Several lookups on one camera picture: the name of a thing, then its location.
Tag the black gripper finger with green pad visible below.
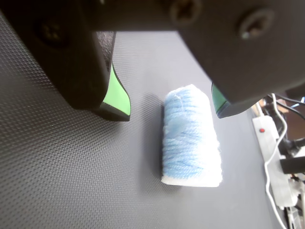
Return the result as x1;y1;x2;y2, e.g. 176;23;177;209
0;0;132;123
166;0;305;119

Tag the block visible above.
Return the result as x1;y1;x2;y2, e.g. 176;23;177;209
160;83;224;188

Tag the white power strip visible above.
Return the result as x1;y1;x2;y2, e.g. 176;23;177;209
252;115;299;208

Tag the black cable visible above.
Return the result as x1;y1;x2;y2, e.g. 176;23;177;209
268;94;305;118

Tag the white cable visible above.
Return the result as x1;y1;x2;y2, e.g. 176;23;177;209
264;93;288;229

